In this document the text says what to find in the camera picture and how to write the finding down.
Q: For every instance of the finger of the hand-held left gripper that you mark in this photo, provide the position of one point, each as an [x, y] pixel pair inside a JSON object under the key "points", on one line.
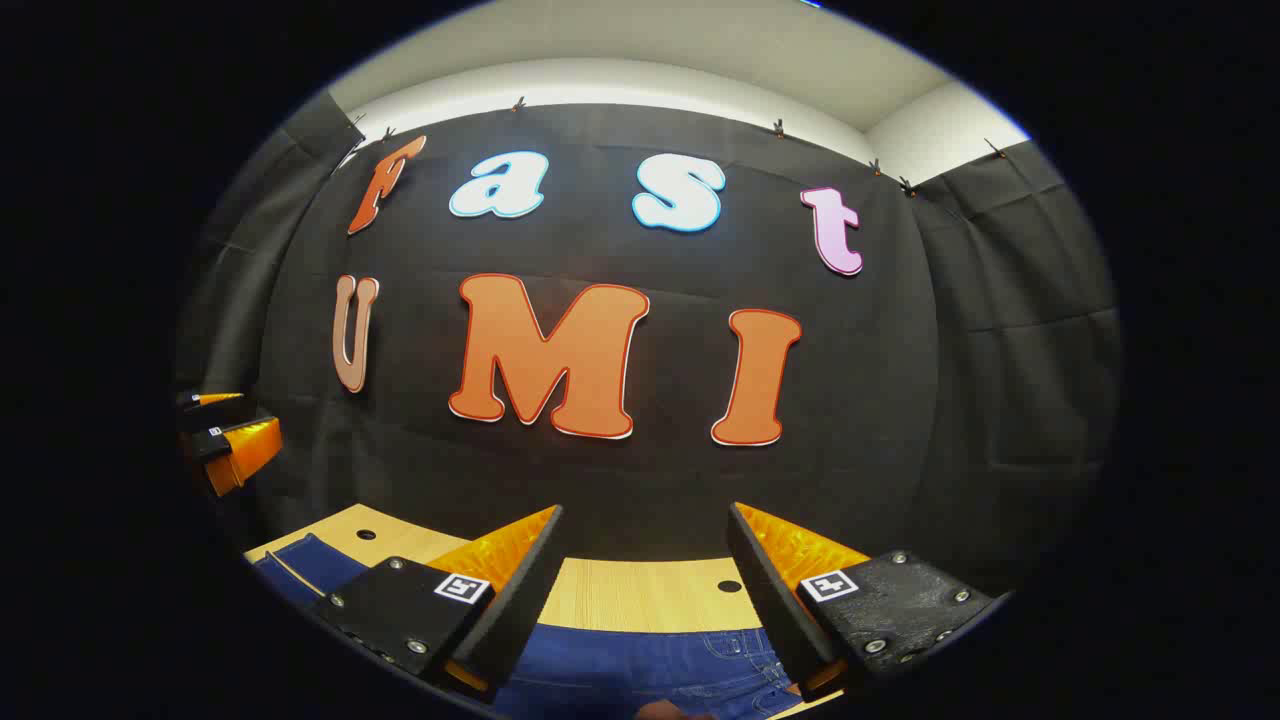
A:
{"points": [[220, 398], [245, 450]]}

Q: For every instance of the blue jeans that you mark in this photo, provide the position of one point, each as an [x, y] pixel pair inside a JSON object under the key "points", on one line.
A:
{"points": [[640, 665]]}

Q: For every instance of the black backdrop cloth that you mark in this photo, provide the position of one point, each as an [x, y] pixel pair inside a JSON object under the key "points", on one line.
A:
{"points": [[680, 480]]}

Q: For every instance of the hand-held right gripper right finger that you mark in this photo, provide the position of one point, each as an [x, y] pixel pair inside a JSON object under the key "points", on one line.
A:
{"points": [[775, 600]]}

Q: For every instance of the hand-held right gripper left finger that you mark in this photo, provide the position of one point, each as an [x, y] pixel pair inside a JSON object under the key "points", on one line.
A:
{"points": [[520, 610]]}

